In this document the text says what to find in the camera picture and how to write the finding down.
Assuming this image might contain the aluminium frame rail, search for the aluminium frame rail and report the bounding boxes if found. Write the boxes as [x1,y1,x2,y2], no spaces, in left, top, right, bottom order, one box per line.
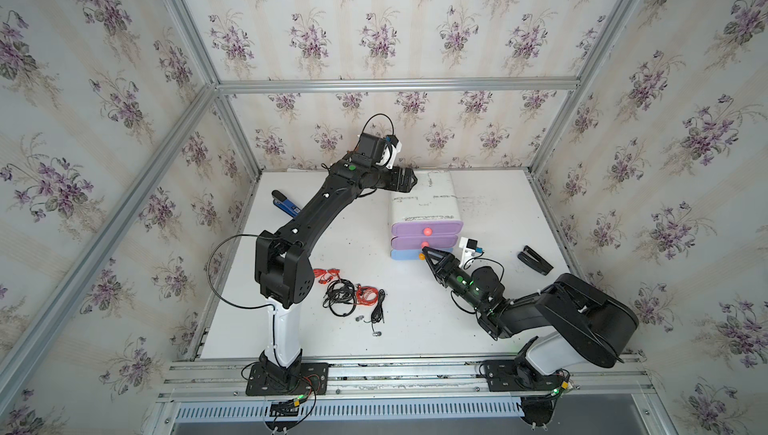
[217,76,580,95]

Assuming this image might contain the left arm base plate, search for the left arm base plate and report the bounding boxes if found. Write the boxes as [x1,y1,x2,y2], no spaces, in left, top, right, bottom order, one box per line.
[245,360,330,396]

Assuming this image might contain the white drawer cabinet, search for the white drawer cabinet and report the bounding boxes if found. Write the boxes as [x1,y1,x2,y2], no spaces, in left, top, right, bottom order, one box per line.
[389,170,461,225]

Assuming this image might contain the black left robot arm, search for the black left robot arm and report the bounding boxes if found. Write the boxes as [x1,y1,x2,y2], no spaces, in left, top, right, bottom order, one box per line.
[206,122,418,378]

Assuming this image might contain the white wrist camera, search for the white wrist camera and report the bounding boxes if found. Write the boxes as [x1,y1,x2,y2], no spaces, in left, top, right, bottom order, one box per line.
[459,237,483,269]
[379,140,402,169]

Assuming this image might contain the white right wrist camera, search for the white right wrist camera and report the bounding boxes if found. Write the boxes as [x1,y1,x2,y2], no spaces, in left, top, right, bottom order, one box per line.
[459,237,483,269]

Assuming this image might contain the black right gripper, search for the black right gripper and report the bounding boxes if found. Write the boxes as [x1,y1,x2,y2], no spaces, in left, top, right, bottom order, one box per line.
[422,247,485,315]

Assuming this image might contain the purple middle drawer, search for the purple middle drawer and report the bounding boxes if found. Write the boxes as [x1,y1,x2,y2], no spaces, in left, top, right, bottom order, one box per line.
[391,235,459,250]

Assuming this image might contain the blue stapler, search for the blue stapler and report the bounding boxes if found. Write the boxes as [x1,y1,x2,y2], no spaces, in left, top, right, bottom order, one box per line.
[271,189,301,218]

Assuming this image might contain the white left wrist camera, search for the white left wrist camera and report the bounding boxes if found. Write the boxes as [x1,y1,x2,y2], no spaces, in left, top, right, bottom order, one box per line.
[379,140,402,169]

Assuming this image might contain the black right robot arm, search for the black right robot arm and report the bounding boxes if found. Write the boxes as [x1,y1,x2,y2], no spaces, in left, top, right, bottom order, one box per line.
[422,247,639,384]

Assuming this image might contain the blue bottom drawer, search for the blue bottom drawer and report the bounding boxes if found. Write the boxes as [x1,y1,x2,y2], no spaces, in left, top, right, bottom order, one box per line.
[390,247,454,261]

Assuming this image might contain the black stapler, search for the black stapler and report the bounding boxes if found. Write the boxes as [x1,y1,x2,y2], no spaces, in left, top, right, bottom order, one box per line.
[517,245,554,276]

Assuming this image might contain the black wired earphones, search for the black wired earphones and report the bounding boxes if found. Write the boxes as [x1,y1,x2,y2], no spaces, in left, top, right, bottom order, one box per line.
[322,278,357,318]
[356,289,386,337]

